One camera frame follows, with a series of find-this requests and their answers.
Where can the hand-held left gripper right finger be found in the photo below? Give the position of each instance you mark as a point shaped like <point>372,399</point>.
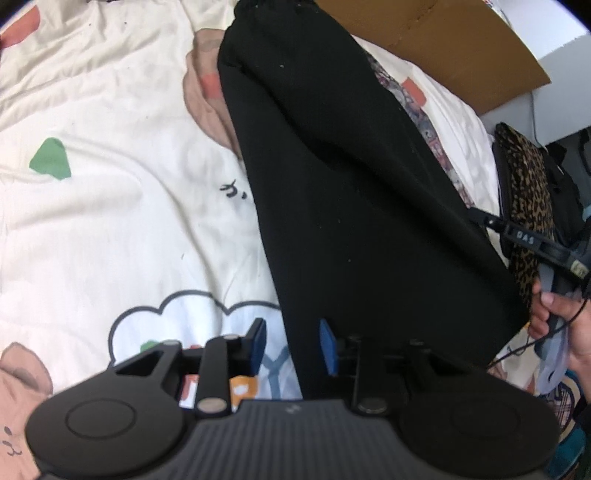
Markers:
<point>327,348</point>

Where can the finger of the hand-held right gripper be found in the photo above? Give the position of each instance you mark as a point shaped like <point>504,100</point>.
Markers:
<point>487,220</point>

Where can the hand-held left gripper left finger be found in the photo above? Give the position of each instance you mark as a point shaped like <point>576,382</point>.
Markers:
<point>258,344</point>

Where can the black pants with patterned trim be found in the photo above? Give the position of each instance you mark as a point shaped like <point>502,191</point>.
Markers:
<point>346,184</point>

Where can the person's right hand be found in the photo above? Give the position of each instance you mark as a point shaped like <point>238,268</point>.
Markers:
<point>581,332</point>

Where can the leopard print cloth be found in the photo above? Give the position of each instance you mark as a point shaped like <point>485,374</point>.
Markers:
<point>526,184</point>

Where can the black bag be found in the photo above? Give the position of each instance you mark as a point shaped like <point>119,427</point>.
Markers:
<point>565,184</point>

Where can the colourful patterned cloth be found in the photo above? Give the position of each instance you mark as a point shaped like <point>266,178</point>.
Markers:
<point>572,406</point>

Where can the brown cardboard sheet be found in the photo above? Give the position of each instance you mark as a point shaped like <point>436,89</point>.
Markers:
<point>438,41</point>

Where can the white printed blanket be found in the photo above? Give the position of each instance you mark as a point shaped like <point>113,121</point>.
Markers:
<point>115,184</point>

